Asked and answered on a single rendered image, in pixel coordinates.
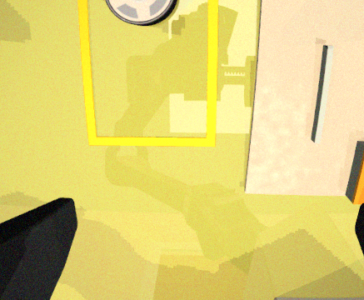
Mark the yellow rectangular outline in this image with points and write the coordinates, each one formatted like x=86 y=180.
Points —
x=94 y=140

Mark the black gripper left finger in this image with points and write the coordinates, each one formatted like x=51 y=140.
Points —
x=34 y=247

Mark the black wheel with grey hub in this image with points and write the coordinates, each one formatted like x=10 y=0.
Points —
x=141 y=12

